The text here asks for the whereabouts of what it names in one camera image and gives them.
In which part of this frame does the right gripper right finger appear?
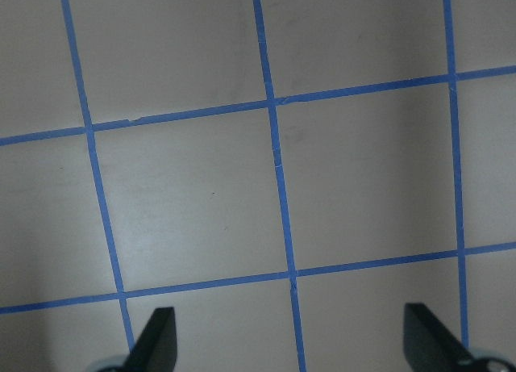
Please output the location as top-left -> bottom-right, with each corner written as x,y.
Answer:
403,303 -> 516,372

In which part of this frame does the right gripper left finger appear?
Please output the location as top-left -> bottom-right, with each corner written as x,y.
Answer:
90,307 -> 179,372

